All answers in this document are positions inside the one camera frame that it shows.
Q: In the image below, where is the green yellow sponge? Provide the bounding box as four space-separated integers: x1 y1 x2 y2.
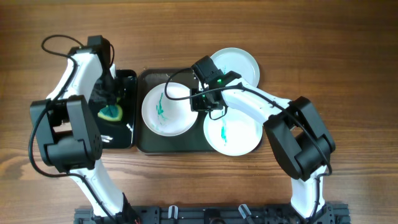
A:
97 105 123 122

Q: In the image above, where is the white plate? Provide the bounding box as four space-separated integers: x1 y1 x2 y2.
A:
210 47 260 87
203 108 262 156
141 82 198 137

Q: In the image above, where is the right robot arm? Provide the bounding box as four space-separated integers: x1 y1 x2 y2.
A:
190 56 336 223

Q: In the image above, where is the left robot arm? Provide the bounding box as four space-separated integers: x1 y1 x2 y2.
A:
27 35 141 223

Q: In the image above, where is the small black water tray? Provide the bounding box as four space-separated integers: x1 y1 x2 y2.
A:
89 70 137 149

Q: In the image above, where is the large black serving tray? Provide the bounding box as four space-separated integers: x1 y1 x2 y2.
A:
135 68 216 154

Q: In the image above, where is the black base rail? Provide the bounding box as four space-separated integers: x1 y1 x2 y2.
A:
73 203 351 224

